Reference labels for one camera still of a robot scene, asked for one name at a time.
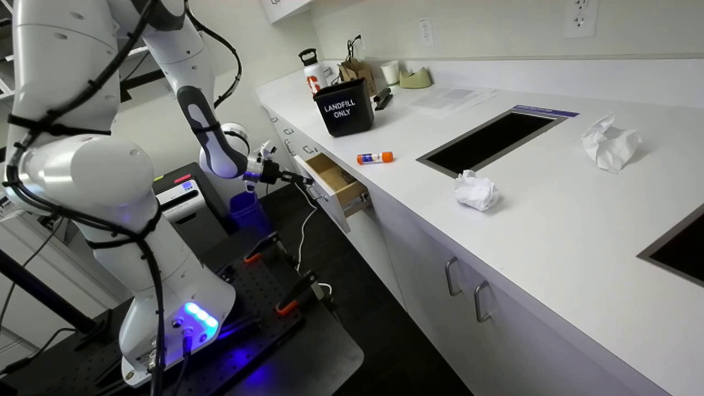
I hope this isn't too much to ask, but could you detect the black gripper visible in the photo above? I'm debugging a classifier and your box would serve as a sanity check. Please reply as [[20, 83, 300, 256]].
[[242, 139, 308, 190]]

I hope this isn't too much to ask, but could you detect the wooden drawer with white front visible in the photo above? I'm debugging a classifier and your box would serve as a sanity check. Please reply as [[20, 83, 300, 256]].
[[292, 150, 371, 236]]

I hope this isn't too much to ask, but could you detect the blue plastic container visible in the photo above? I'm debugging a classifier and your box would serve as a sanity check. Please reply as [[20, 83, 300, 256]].
[[226, 188, 274, 237]]

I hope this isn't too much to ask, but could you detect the black orange bar clamp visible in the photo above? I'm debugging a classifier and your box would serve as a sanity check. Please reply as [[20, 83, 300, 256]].
[[273, 270, 325, 319], [242, 232, 286, 268]]

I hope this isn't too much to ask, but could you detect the black landfill trash bin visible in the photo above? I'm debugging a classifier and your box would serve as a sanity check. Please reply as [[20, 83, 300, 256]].
[[311, 78, 379, 139]]

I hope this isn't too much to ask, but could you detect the orange capped glue stick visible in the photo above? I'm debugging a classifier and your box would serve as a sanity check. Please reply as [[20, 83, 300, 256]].
[[354, 150, 398, 168]]

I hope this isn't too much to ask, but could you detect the white bottle with black cap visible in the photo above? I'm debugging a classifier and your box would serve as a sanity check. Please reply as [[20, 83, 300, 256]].
[[297, 46, 329, 94]]

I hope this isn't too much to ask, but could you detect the white control box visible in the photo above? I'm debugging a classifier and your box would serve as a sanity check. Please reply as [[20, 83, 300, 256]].
[[154, 175, 201, 216]]

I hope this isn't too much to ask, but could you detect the white paper cup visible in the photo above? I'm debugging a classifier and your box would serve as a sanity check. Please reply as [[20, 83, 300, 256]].
[[381, 59, 404, 89]]

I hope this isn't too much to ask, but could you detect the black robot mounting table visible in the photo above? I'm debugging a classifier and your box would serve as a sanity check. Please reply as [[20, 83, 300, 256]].
[[0, 160, 366, 396]]

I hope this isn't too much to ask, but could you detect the crumpled white paper ball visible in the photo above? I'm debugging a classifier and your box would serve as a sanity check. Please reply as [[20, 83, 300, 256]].
[[581, 112, 645, 177], [451, 169, 504, 216]]

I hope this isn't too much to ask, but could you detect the metal framed counter opening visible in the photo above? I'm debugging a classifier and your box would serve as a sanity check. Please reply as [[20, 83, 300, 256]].
[[415, 103, 581, 181]]

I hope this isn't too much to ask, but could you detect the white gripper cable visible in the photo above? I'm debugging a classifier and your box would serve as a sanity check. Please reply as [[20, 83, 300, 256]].
[[292, 183, 324, 276]]

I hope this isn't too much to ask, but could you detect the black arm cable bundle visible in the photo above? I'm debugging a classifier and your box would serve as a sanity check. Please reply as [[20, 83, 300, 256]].
[[0, 0, 243, 396]]

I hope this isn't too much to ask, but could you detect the metal cabinet door handle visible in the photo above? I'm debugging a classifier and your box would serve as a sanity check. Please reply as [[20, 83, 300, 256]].
[[470, 280, 494, 325], [441, 256, 464, 299]]

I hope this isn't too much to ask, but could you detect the white wall power outlet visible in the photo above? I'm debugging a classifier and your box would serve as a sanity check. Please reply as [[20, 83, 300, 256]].
[[561, 0, 600, 39], [415, 18, 435, 53]]

